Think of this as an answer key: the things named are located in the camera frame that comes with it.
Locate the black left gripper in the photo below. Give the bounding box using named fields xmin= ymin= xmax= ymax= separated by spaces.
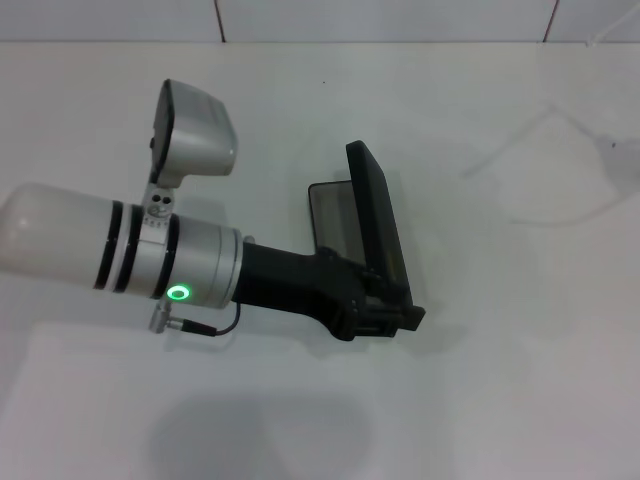
xmin=232 ymin=242 xmax=427 ymax=344

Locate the black glasses case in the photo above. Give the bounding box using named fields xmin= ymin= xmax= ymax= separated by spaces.
xmin=307 ymin=140 xmax=420 ymax=311

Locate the left gripper cable with plugs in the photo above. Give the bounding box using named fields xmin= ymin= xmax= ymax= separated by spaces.
xmin=148 ymin=299 xmax=244 ymax=338

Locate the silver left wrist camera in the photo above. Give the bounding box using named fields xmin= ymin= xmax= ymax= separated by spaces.
xmin=148 ymin=78 xmax=239 ymax=204

